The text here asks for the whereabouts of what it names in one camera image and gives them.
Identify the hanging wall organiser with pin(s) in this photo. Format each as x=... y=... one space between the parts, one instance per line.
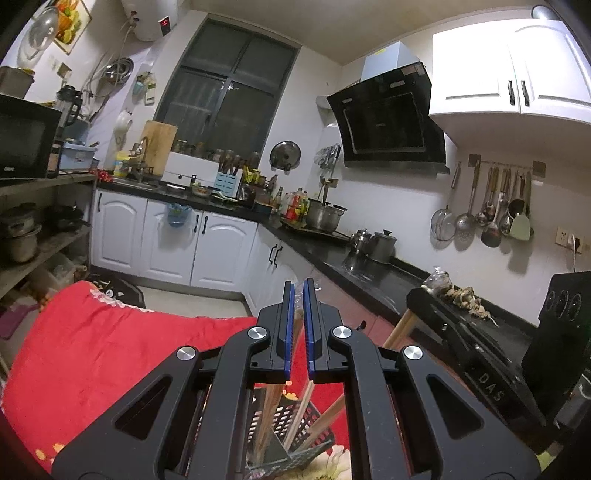
x=145 y=87

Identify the steel stock pot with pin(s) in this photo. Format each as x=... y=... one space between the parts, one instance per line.
x=323 y=217

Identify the dark round pot lid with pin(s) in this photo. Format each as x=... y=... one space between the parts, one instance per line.
x=285 y=156

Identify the black blender jug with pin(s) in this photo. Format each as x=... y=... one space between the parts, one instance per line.
x=69 y=104

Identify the metal shelf rack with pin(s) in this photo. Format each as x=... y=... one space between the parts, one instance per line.
x=46 y=221

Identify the hanging steel spoons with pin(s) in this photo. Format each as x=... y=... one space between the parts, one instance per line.
x=328 y=156

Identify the black kitchen countertop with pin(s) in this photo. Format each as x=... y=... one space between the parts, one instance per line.
x=369 y=272

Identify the yellow jar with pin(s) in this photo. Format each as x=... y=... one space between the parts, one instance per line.
x=121 y=166

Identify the dark wok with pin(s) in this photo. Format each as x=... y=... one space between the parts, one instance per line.
x=64 y=217

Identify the wall socket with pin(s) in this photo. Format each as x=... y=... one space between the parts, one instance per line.
x=565 y=236

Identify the cluster of condiment bottles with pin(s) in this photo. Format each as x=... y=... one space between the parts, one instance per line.
x=293 y=207

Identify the black microwave oven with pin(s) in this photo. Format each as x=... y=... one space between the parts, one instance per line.
x=25 y=138

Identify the framed fruit picture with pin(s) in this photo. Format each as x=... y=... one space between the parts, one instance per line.
x=69 y=21

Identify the white dish box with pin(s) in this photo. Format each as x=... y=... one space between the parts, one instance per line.
x=189 y=168

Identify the white upper cabinets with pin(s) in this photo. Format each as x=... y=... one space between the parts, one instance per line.
x=508 y=69

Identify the black range hood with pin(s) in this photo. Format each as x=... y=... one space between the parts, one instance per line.
x=388 y=120

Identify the pale blue storage box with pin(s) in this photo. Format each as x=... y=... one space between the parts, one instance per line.
x=79 y=156

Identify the glass pot lid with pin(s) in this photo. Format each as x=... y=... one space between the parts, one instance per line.
x=39 y=30

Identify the utensil wall rail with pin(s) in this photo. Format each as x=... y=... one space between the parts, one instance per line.
x=508 y=162

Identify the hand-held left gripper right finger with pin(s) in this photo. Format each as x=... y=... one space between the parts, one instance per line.
x=309 y=341

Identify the blue knife block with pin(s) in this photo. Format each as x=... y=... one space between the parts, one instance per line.
x=227 y=185

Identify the red floral blanket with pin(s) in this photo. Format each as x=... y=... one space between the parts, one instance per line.
x=92 y=350

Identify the row of hanging kitchen utensils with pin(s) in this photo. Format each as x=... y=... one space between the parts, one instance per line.
x=489 y=212

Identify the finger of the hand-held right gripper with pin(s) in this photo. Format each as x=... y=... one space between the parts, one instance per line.
x=429 y=309

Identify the white cabinets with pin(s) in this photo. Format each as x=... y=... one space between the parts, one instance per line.
x=217 y=249
x=508 y=69

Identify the white lower cabinets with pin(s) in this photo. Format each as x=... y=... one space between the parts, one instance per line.
x=217 y=249

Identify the small steel kettle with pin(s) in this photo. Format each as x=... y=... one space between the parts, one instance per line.
x=360 y=241

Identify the cardboard box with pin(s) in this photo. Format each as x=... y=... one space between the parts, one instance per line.
x=14 y=82

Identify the dark green utensil basket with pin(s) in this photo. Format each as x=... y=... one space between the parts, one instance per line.
x=273 y=406

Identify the wooden cutting board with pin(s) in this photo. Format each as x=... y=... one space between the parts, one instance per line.
x=157 y=145

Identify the steel cooking pot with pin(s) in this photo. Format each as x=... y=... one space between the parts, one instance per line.
x=18 y=235

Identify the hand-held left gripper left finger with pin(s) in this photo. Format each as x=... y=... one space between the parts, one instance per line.
x=289 y=337

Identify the plastic-wrapped wooden chopstick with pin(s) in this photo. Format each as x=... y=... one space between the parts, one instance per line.
x=299 y=318

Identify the pink lower cabinets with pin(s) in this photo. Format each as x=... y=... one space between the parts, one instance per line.
x=358 y=309

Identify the blue plastic bag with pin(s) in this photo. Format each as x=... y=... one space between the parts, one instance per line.
x=178 y=216

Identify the kitchen faucet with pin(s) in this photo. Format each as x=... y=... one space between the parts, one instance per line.
x=141 y=159

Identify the white hanging container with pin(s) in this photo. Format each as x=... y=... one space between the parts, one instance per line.
x=123 y=128

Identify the white cylindrical water heater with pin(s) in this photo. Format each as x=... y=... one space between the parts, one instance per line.
x=147 y=18

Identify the dark window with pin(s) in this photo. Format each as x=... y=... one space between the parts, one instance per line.
x=221 y=92

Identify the hanging steel bowl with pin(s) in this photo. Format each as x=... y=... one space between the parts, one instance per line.
x=117 y=71

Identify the ginger roots on counter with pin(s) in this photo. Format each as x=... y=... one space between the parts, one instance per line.
x=457 y=295

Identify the grey lidded kettle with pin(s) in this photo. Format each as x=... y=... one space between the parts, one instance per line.
x=382 y=247

